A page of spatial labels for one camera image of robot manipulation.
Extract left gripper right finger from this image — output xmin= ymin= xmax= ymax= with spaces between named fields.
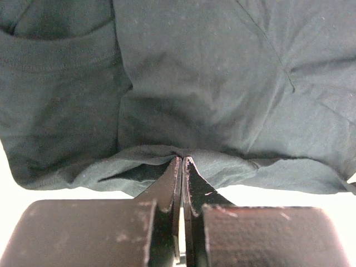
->
xmin=182 ymin=157 xmax=351 ymax=266

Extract black t-shirt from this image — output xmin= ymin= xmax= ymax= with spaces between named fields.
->
xmin=1 ymin=1 xmax=355 ymax=196

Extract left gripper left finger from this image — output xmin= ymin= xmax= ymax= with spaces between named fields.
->
xmin=1 ymin=157 xmax=182 ymax=267

